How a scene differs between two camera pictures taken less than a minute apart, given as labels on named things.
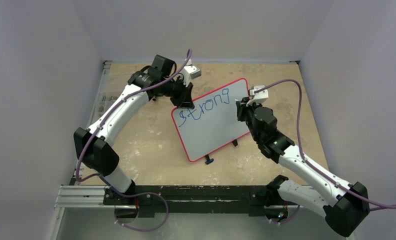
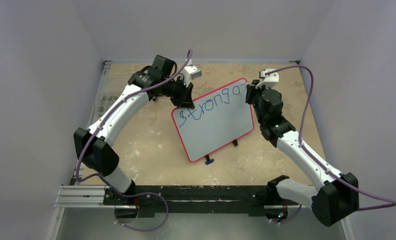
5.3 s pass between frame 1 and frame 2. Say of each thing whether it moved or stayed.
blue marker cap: stayed
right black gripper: moved
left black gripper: stayed
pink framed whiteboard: stayed
